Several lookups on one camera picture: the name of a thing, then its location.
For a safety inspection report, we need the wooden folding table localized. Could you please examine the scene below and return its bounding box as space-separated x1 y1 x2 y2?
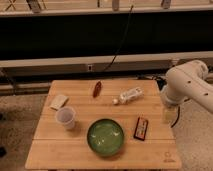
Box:
25 79 181 171

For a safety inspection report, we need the clear plastic bottle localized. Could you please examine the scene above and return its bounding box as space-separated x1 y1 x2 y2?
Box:
113 87 142 105

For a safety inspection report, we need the green ceramic bowl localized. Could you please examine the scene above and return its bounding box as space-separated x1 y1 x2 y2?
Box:
87 118 125 157

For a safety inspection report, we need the translucent plastic cup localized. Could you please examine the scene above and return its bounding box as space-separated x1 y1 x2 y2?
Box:
55 106 76 130

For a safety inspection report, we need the black hanging cable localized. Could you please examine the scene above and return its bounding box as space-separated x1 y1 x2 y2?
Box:
101 4 135 73

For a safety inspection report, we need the black red eraser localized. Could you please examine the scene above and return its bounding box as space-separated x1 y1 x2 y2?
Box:
134 117 148 141

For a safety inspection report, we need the dark red pepper toy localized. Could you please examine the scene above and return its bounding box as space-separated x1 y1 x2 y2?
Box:
93 81 102 98

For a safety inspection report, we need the black cable on floor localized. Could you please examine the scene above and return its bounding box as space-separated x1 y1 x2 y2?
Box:
171 105 181 129

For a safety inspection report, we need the beige sponge block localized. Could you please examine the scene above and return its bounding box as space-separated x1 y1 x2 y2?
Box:
50 95 68 110

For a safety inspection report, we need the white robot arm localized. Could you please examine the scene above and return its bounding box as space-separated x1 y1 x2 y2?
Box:
160 60 213 124

